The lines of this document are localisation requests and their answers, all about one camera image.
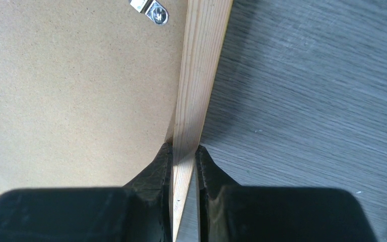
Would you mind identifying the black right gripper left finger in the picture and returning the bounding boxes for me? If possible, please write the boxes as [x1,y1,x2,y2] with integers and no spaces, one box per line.
[0,143,173,241]

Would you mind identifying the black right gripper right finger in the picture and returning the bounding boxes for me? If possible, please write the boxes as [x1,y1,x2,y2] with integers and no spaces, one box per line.
[195,146,376,241]

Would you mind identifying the yellow picture frame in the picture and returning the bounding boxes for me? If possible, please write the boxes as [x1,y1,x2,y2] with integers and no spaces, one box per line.
[0,1,232,241]

